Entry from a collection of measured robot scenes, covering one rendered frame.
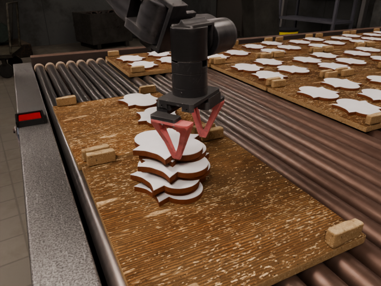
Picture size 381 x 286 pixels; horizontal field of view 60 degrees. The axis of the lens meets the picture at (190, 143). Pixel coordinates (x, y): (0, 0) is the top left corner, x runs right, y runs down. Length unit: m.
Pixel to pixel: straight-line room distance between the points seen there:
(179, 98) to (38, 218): 0.32
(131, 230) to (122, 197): 0.09
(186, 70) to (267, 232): 0.28
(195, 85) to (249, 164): 0.25
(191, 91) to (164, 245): 0.23
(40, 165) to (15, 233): 1.40
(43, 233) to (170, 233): 0.21
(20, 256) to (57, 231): 1.42
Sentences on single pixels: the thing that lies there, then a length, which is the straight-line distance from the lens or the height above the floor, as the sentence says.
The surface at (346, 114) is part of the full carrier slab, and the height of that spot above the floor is 0.94.
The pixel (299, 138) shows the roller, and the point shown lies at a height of 0.92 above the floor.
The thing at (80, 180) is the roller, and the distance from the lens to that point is 0.71.
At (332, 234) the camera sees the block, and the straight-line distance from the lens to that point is 0.52.
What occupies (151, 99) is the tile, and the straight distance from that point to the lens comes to 1.05.
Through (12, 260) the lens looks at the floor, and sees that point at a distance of 2.00.
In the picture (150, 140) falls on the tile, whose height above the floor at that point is 1.02.
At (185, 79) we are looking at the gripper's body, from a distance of 0.51.
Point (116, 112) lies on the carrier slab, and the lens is 0.99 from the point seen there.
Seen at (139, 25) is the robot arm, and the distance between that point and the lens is 0.55.
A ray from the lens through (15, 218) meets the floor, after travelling 2.29.
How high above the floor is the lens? 1.28
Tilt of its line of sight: 26 degrees down
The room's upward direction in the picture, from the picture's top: straight up
